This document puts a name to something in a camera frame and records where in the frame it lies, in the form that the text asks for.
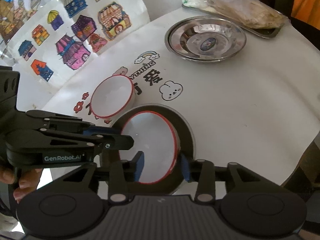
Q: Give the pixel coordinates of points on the steel tray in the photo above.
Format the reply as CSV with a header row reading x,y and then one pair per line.
x,y
262,33

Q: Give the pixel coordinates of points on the white ceramic bowl red rim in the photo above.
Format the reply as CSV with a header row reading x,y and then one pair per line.
x,y
110,97
150,147

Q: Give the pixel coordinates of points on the person's left hand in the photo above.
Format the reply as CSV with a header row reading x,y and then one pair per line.
x,y
27,180

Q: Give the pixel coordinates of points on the plastic bag of flatbread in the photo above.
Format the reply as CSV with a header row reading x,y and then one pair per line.
x,y
250,15

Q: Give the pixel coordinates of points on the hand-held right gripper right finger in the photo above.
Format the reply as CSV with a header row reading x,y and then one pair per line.
x,y
185,167

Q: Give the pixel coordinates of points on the colourful houses drawing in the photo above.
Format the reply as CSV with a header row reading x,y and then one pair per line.
x,y
75,5

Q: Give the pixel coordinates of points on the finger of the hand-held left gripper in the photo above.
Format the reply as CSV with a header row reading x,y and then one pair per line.
x,y
117,142
102,130

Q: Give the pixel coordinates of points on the large steel bowl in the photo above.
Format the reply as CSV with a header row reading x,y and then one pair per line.
x,y
186,135

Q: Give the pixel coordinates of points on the seated child drawing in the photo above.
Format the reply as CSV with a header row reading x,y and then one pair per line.
x,y
20,5

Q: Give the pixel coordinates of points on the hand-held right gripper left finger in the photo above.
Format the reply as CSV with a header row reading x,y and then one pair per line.
x,y
139,167

